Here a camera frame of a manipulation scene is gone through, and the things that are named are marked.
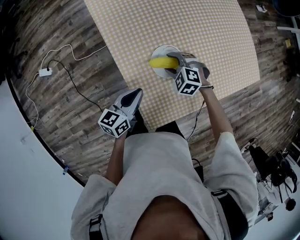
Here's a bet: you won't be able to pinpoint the person's black trousers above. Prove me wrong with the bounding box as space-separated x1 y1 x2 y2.
131 110 186 139

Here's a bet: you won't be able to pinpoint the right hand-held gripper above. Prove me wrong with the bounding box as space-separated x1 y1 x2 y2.
164 52 210 97

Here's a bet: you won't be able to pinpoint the black waist pack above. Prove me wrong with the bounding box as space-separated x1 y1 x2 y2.
210 189 249 240

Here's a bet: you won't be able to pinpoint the table with checked tablecloth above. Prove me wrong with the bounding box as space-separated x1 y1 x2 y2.
83 0 261 132

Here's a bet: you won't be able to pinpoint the person's left forearm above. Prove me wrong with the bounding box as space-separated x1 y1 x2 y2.
105 135 128 188

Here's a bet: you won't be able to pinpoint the white round plate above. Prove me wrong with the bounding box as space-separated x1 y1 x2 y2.
151 45 188 79

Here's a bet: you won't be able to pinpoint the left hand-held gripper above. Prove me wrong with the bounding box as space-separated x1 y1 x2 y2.
97 88 144 138

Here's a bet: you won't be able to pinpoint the person's right forearm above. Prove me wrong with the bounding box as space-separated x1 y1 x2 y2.
199 77 234 141

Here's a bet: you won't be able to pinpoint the black harness strap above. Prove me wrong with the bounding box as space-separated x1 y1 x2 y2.
89 214 104 240

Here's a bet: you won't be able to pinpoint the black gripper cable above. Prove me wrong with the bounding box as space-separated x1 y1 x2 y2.
187 100 206 141

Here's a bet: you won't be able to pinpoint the yellow corn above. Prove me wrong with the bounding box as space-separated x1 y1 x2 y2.
149 57 180 69

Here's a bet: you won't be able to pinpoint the white power strip with cable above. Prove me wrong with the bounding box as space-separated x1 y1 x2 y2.
25 44 107 131

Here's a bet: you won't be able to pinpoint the person's grey shirt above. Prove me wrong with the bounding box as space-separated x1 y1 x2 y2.
70 131 260 240

